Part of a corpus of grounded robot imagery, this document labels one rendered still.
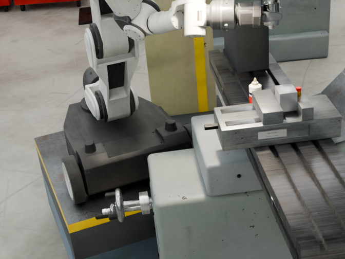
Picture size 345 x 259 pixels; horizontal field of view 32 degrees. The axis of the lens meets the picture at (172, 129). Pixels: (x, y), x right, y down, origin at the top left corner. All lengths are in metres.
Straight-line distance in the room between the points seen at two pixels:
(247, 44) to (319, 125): 0.55
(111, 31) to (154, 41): 1.34
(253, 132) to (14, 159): 2.24
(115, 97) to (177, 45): 1.23
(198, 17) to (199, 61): 1.91
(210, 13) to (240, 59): 0.43
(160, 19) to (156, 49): 1.72
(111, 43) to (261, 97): 0.76
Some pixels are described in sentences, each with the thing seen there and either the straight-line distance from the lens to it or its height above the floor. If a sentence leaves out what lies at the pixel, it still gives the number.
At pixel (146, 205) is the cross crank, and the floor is 0.62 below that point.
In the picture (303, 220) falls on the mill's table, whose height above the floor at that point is 0.92.
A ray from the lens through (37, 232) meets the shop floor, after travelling 3.07.
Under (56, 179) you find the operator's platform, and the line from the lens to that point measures 2.68.
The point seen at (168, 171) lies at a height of 0.72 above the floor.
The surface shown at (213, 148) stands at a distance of 1.89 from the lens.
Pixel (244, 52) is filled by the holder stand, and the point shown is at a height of 1.00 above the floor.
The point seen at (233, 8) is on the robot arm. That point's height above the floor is 1.26.
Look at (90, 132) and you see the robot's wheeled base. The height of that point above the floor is 0.57.
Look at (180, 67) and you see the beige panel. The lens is 3.71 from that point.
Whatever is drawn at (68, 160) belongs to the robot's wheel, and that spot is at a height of 0.60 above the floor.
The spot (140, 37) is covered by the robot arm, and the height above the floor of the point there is 1.13.
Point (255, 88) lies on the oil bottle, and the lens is 1.90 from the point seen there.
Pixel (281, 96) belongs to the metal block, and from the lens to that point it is 1.73.
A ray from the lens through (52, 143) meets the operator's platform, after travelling 2.96.
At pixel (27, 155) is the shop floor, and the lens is 3.73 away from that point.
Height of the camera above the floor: 1.81
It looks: 29 degrees down
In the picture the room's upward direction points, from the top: 6 degrees counter-clockwise
